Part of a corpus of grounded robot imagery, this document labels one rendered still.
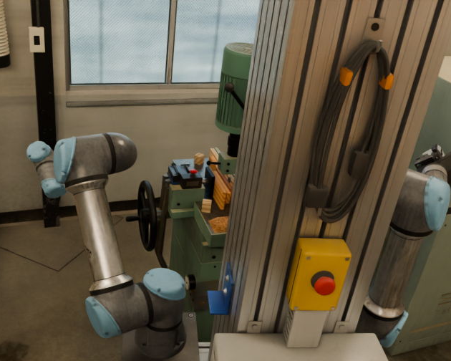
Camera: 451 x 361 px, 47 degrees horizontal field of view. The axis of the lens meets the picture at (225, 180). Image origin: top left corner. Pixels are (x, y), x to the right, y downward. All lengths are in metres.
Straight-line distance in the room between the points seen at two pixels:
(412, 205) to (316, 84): 0.54
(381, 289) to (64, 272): 2.09
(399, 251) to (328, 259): 0.46
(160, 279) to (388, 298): 0.61
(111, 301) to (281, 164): 0.70
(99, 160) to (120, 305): 0.38
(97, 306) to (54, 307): 1.54
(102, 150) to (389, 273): 0.82
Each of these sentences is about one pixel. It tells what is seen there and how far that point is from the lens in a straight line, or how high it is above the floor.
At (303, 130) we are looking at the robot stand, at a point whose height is 1.67.
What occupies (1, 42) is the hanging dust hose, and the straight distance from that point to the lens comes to 2.89.
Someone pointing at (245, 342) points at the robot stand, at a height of 1.23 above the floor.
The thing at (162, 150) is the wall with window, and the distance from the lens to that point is 3.45.
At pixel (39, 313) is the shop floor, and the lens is 2.90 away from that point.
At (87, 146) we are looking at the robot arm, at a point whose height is 1.36.
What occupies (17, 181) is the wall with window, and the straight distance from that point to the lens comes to 3.40.
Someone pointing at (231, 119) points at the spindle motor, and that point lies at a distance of 1.94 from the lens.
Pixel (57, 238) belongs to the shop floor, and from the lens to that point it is 3.39.
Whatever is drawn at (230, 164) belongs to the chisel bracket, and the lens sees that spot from 2.06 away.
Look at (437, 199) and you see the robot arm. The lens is 1.26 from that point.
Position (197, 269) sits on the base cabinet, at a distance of 2.10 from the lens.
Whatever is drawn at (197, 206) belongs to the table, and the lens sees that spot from 2.04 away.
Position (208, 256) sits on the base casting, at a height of 0.75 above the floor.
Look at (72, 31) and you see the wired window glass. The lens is 3.15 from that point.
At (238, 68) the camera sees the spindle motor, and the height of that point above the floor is 1.45.
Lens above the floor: 1.98
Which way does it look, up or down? 29 degrees down
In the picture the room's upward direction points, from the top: 8 degrees clockwise
